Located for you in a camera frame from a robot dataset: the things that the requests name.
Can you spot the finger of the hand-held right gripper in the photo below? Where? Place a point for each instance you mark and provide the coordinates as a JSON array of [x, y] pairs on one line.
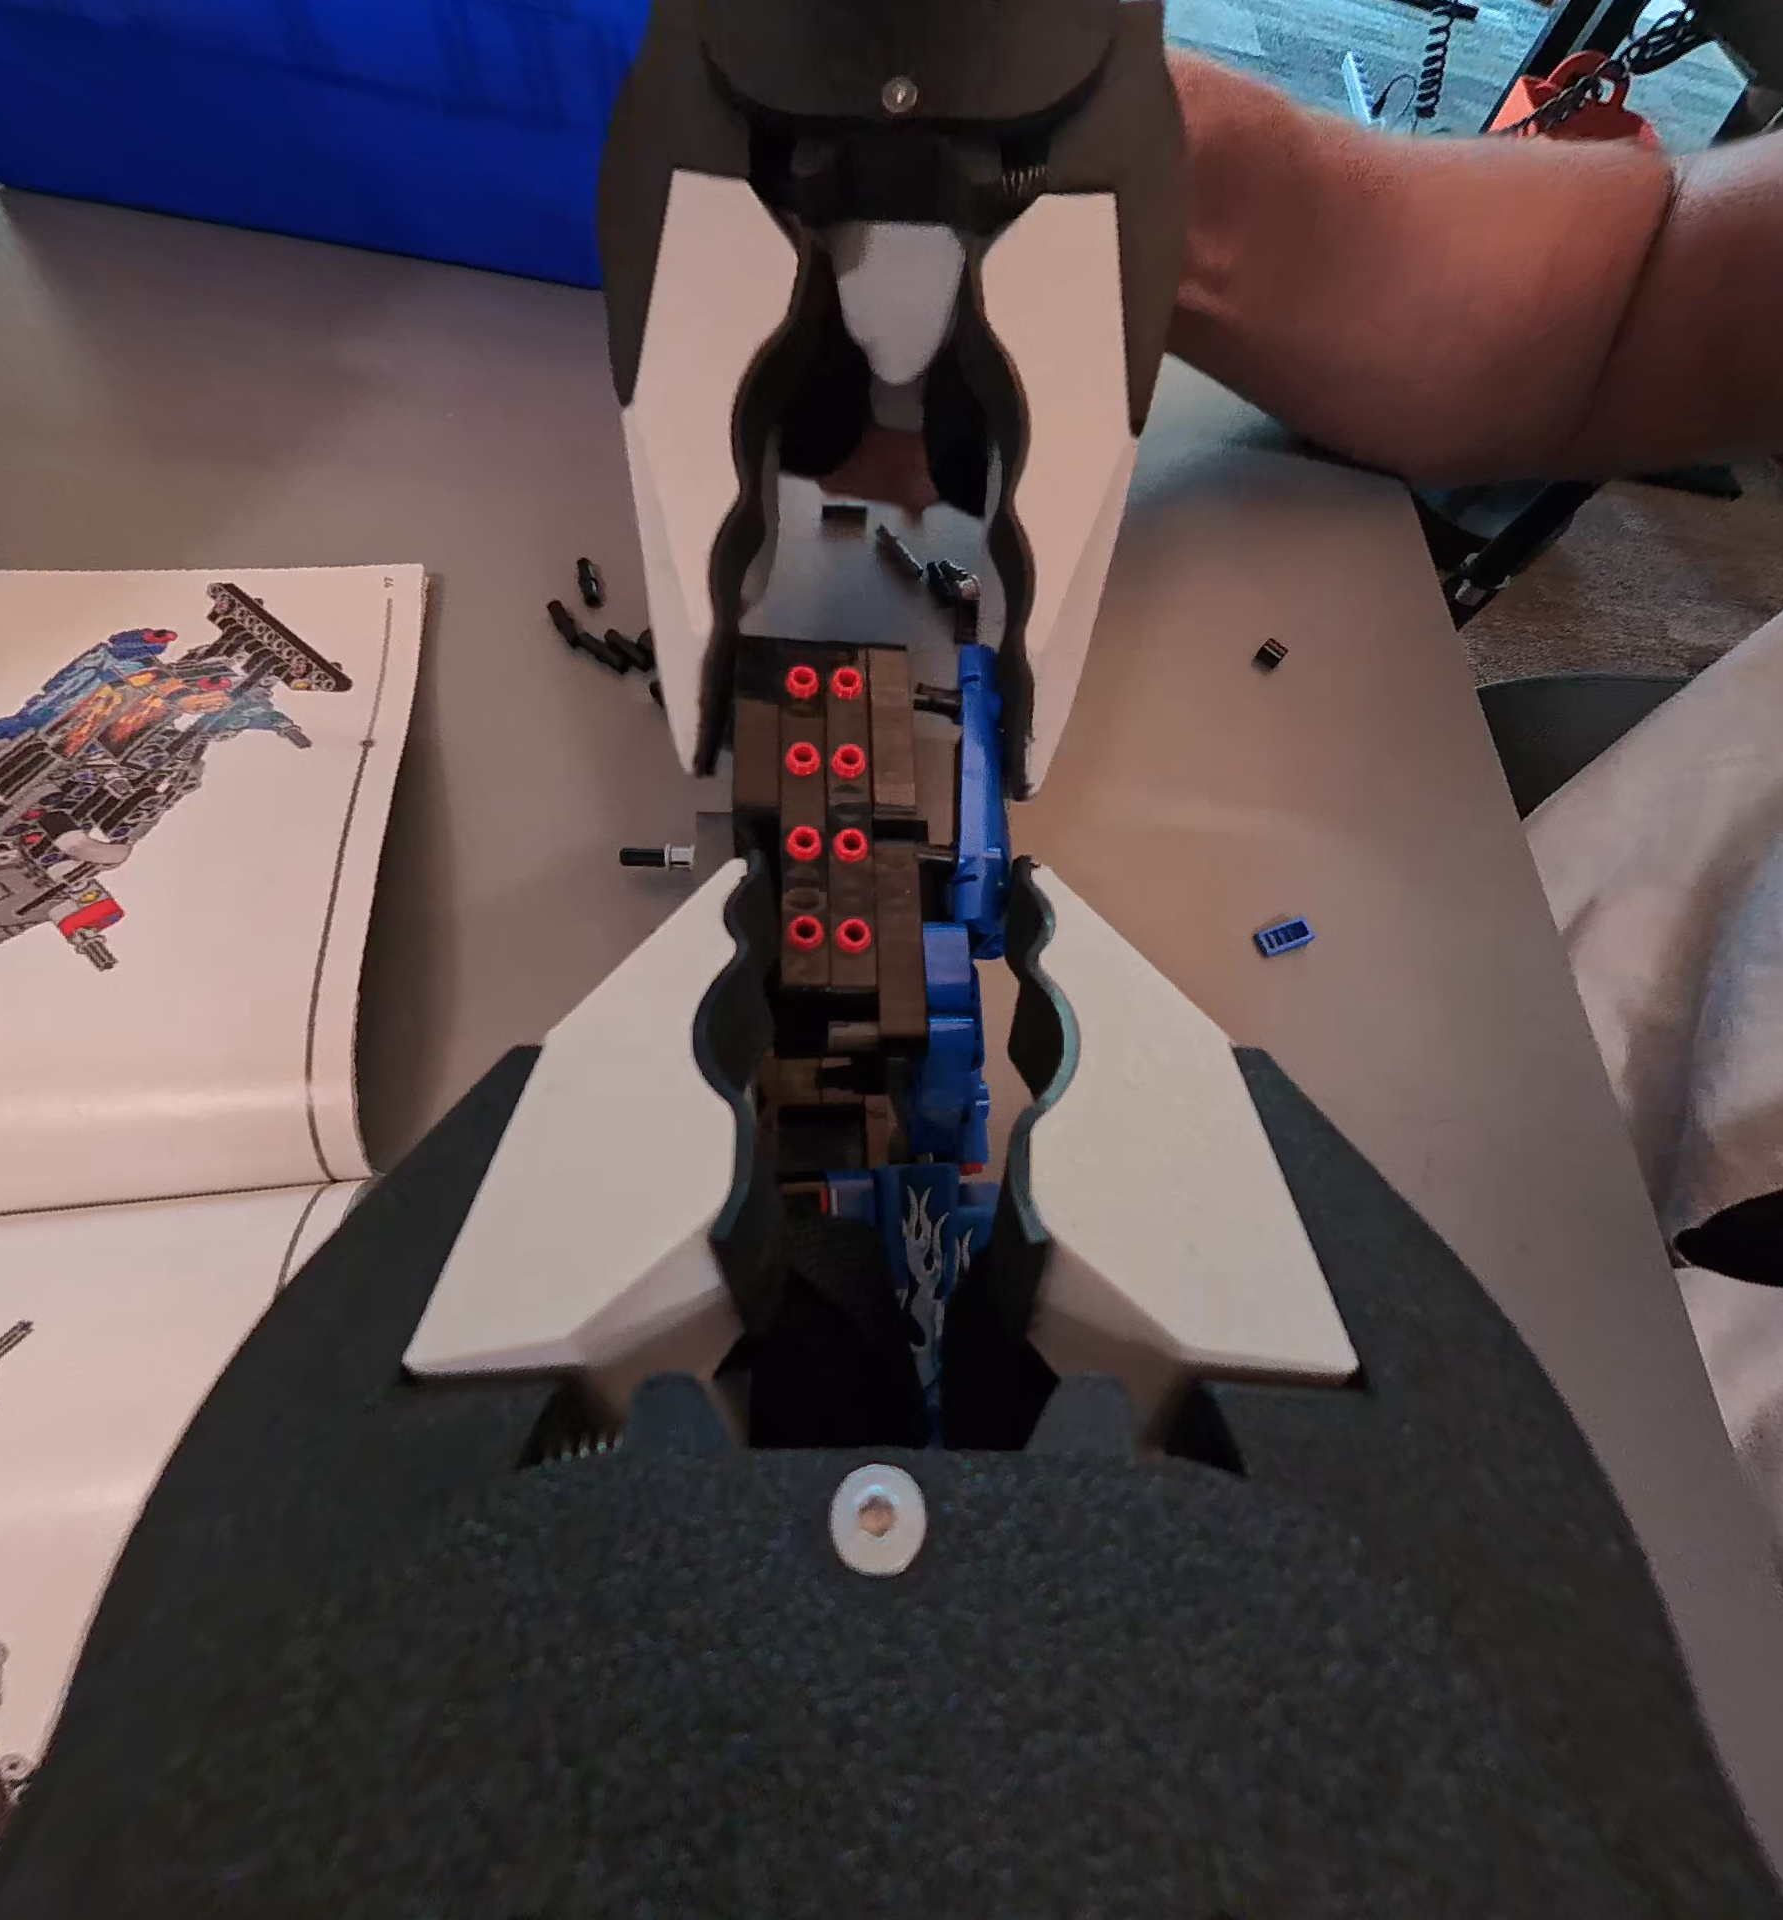
[[1079, 435], [688, 449]]

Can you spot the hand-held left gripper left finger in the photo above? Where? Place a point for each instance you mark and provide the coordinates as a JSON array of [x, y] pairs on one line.
[[592, 1186]]

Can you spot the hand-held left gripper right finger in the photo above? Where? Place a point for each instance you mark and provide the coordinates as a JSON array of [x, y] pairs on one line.
[[1176, 1186]]

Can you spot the lego truck model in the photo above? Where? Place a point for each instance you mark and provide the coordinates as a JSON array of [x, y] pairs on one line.
[[830, 810]]

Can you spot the person's right forearm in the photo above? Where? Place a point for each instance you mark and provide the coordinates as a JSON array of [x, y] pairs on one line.
[[1430, 269]]

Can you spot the dark grey lego pin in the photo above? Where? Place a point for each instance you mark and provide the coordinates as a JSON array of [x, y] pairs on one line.
[[900, 552]]

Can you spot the small blue lego tile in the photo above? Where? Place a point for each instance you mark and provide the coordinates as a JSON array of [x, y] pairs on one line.
[[1286, 933]]

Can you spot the lego instruction booklet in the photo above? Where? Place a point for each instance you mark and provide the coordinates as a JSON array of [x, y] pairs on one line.
[[156, 1050]]

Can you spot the person's right hand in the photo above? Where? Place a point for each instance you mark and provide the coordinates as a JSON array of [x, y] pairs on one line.
[[888, 464]]

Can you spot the white power strip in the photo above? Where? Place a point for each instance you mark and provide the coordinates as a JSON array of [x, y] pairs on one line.
[[1379, 91]]

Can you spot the blue plastic bin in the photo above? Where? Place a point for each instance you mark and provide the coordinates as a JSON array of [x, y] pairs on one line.
[[307, 119]]

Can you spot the orange plastic crate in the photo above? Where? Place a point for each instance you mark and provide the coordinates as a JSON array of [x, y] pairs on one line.
[[1575, 104]]

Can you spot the black table frame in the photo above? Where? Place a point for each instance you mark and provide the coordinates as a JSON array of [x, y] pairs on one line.
[[1507, 540]]

